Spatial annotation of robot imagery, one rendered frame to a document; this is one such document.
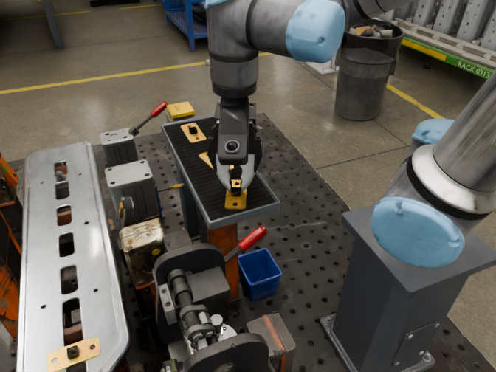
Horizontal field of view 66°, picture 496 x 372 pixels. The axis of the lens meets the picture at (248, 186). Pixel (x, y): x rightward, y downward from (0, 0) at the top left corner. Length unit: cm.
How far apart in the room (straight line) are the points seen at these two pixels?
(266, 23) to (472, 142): 28
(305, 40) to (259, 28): 7
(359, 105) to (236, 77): 283
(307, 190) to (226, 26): 101
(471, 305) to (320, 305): 122
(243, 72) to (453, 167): 31
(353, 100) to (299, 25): 288
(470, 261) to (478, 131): 36
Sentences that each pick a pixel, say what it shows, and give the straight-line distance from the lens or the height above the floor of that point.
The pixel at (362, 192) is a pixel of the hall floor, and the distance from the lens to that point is 266.
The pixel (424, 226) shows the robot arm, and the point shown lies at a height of 130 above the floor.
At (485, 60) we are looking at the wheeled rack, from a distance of 432.
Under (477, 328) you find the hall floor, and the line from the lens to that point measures 218.
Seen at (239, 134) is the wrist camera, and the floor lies 133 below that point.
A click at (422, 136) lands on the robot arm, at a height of 132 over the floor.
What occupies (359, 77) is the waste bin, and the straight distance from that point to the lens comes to 327.
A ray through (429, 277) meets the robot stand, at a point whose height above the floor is 110.
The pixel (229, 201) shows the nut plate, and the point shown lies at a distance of 71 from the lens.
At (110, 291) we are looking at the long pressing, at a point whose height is 100.
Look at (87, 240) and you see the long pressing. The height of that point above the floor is 100.
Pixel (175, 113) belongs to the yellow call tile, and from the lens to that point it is 101.
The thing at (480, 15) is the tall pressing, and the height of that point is 57.
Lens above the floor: 163
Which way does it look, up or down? 39 degrees down
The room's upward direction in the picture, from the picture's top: straight up
